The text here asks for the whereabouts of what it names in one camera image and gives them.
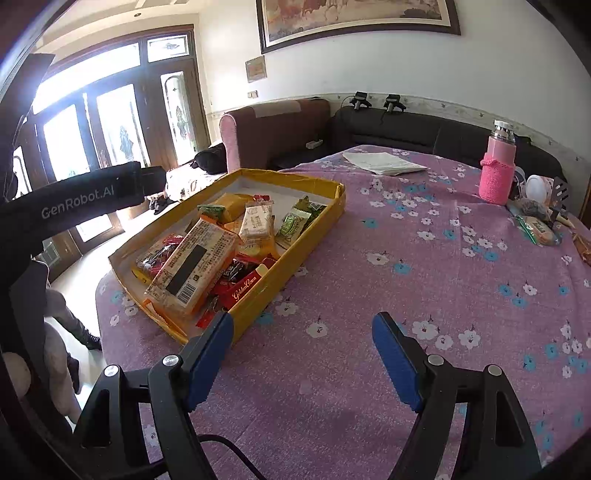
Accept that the person's leg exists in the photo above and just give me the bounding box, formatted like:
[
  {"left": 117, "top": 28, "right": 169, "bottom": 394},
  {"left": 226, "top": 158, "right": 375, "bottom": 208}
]
[{"left": 44, "top": 288, "right": 103, "bottom": 353}]

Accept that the large framed picture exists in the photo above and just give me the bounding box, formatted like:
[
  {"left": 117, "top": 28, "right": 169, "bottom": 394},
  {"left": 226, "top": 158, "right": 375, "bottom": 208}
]
[{"left": 256, "top": 0, "right": 462, "bottom": 55}]

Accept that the pale cracker packet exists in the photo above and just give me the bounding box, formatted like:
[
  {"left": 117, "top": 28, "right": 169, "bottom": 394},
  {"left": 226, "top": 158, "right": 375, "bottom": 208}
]
[{"left": 239, "top": 202, "right": 276, "bottom": 241}]

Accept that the folded white paper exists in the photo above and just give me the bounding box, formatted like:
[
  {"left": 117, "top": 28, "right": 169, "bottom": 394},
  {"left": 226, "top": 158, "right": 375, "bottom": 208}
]
[{"left": 342, "top": 151, "right": 428, "bottom": 176}]

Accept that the purple floral tablecloth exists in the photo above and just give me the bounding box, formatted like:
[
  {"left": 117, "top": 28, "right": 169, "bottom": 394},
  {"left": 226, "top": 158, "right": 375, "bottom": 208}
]
[{"left": 95, "top": 145, "right": 591, "bottom": 480}]

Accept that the small framed picture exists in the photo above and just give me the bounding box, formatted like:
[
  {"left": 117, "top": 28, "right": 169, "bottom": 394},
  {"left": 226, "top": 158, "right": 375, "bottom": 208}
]
[{"left": 245, "top": 55, "right": 268, "bottom": 84}]

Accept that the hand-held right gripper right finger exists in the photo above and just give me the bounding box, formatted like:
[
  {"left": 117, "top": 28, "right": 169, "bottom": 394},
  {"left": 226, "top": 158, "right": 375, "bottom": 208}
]
[{"left": 372, "top": 312, "right": 544, "bottom": 480}]

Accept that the round rice cracker packet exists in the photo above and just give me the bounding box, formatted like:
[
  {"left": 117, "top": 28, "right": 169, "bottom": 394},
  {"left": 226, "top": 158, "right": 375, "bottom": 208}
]
[{"left": 514, "top": 214, "right": 563, "bottom": 247}]

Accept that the red wafer packet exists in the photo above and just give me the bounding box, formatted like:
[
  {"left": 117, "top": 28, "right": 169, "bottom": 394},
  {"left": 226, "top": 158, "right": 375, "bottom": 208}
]
[{"left": 216, "top": 270, "right": 274, "bottom": 311}]

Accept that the glass panel door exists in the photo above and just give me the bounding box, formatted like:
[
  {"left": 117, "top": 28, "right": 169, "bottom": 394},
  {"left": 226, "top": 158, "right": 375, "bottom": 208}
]
[{"left": 13, "top": 25, "right": 211, "bottom": 259}]

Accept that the black bag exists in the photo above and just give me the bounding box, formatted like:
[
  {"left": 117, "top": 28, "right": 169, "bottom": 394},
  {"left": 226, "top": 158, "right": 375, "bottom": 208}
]
[{"left": 191, "top": 143, "right": 228, "bottom": 175}]

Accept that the brown bread packet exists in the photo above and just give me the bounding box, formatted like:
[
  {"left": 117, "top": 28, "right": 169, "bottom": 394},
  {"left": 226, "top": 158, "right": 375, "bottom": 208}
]
[{"left": 573, "top": 233, "right": 591, "bottom": 267}]

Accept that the black phone stand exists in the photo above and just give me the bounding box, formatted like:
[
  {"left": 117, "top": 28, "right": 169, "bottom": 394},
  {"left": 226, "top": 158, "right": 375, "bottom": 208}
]
[{"left": 547, "top": 176, "right": 572, "bottom": 228}]

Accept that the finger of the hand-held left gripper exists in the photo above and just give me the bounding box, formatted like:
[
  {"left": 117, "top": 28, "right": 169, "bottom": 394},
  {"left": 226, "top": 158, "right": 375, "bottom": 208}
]
[{"left": 140, "top": 166, "right": 167, "bottom": 193}]

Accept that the pile of small candy packets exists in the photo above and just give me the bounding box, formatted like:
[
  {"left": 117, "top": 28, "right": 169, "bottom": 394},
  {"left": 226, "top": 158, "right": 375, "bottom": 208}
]
[{"left": 134, "top": 196, "right": 328, "bottom": 326}]

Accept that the crumpled plastic bag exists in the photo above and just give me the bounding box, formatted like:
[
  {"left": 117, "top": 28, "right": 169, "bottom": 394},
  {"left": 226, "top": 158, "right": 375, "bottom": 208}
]
[{"left": 510, "top": 197, "right": 551, "bottom": 218}]

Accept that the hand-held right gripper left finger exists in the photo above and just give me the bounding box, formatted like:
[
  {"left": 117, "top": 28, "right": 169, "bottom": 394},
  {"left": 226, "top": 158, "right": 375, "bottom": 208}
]
[{"left": 74, "top": 313, "right": 235, "bottom": 480}]

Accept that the yellow cardboard box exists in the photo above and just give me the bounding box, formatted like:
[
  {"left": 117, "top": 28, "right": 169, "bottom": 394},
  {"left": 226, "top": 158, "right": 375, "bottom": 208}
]
[{"left": 108, "top": 168, "right": 347, "bottom": 348}]

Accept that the white round container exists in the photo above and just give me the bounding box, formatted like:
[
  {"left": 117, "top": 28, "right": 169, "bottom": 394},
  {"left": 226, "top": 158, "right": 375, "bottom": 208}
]
[{"left": 526, "top": 174, "right": 553, "bottom": 202}]

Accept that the pink knit-sleeved bottle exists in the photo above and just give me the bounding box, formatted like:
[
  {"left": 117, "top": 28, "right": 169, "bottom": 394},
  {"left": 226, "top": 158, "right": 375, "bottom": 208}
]
[{"left": 478, "top": 119, "right": 517, "bottom": 206}]

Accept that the yellow snack packet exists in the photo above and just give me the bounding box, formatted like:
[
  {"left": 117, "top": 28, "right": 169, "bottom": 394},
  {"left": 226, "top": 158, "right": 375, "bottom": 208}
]
[{"left": 237, "top": 239, "right": 281, "bottom": 260}]

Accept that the clear cracker packet with barcode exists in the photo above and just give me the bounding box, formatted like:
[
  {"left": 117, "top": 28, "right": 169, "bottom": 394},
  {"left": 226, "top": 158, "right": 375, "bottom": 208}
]
[{"left": 144, "top": 217, "right": 239, "bottom": 318}]

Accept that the black cable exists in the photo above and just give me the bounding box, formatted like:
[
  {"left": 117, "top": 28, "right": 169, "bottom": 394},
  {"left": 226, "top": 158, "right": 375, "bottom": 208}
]
[{"left": 198, "top": 434, "right": 265, "bottom": 480}]

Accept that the brown armchair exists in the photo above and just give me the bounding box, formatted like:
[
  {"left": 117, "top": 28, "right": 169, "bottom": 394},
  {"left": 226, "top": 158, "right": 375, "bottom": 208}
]
[{"left": 219, "top": 97, "right": 331, "bottom": 174}]

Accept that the black sofa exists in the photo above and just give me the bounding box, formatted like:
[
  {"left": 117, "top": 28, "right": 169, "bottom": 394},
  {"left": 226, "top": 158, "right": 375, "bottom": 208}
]
[{"left": 329, "top": 104, "right": 563, "bottom": 186}]

